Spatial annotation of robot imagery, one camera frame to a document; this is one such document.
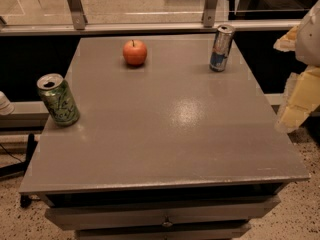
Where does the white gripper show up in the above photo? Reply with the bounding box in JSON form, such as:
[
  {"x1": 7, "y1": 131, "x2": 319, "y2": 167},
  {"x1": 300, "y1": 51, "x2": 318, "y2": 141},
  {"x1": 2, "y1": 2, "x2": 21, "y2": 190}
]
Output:
[{"x1": 273, "y1": 0, "x2": 320, "y2": 133}]

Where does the red apple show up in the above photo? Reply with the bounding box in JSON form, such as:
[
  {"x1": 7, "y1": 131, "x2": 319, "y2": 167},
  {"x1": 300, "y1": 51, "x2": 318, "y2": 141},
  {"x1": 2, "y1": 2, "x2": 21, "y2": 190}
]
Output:
[{"x1": 123, "y1": 39, "x2": 147, "y2": 66}]

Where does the blue silver energy drink can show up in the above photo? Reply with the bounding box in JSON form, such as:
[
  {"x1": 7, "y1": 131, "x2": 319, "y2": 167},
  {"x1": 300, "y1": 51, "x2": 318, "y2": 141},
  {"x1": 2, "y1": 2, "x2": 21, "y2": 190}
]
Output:
[{"x1": 209, "y1": 24, "x2": 235, "y2": 72}]

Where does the green soda can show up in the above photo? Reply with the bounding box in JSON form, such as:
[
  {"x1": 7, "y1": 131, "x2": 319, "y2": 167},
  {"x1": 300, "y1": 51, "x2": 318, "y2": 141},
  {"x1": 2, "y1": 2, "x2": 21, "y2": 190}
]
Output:
[{"x1": 37, "y1": 73, "x2": 80, "y2": 127}]

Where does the metal railing bar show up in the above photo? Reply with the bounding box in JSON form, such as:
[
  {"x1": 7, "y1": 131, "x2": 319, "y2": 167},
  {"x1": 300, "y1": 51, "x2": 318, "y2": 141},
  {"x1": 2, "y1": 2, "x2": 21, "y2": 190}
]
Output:
[{"x1": 0, "y1": 19, "x2": 301, "y2": 36}]

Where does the grey cabinet with drawers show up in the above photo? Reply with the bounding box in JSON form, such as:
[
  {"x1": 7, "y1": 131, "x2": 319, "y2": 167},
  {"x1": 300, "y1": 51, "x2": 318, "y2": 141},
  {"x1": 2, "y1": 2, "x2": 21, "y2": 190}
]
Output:
[{"x1": 20, "y1": 35, "x2": 309, "y2": 240}]

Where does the metal drawer lock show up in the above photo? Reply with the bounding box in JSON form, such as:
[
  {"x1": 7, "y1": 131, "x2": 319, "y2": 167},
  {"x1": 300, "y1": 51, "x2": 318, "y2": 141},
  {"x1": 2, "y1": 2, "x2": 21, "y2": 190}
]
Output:
[{"x1": 162, "y1": 218, "x2": 173, "y2": 228}]

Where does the white object at left edge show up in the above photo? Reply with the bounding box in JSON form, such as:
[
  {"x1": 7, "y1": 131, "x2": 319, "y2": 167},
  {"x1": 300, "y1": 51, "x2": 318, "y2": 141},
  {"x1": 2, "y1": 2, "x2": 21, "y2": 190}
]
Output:
[{"x1": 0, "y1": 91, "x2": 14, "y2": 116}]

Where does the right metal railing bracket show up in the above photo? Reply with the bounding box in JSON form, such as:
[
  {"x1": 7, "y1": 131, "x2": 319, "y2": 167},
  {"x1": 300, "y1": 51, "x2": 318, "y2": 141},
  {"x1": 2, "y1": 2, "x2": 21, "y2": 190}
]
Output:
[{"x1": 202, "y1": 0, "x2": 218, "y2": 28}]

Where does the metal railing bracket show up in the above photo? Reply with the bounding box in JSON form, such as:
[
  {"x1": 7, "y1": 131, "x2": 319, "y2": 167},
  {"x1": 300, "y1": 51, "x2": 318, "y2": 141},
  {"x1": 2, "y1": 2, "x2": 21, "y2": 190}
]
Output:
[
  {"x1": 67, "y1": 0, "x2": 87, "y2": 30},
  {"x1": 202, "y1": 0, "x2": 218, "y2": 28}
]

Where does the left metal railing bracket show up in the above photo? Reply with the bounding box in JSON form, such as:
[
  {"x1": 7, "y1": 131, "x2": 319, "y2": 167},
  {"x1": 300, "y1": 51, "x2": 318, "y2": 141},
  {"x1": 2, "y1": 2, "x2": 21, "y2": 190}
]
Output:
[{"x1": 67, "y1": 0, "x2": 87, "y2": 30}]

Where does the black stand with cable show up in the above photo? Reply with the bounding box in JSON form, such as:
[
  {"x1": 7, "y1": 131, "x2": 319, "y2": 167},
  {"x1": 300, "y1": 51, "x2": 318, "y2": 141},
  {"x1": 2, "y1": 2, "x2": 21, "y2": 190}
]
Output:
[{"x1": 0, "y1": 133, "x2": 38, "y2": 209}]

